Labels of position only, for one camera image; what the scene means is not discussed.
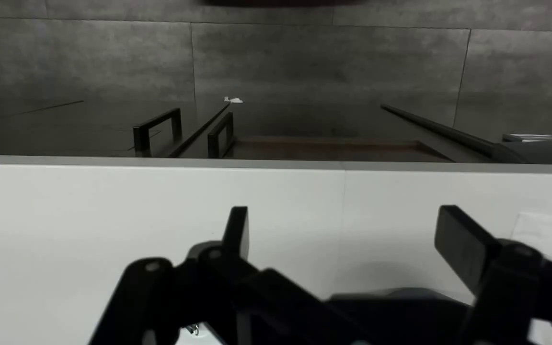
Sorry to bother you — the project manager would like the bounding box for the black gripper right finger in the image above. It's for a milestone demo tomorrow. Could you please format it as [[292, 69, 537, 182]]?
[[434, 205, 552, 345]]

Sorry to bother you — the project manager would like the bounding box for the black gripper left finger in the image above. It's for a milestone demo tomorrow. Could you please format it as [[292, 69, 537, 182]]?
[[89, 207, 328, 345]]

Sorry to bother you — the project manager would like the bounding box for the white scrap on floor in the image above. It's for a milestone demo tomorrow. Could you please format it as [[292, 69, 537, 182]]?
[[225, 96, 244, 106]]

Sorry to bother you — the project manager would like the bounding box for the black drawer handle right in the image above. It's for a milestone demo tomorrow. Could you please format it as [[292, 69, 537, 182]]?
[[207, 113, 236, 159]]

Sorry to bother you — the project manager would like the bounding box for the black drawer handle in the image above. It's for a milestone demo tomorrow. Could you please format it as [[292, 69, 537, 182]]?
[[133, 108, 183, 157], [207, 113, 236, 159]]

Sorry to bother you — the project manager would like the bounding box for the black drawer handle left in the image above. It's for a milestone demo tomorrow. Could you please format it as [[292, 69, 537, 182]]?
[[133, 108, 183, 157]]

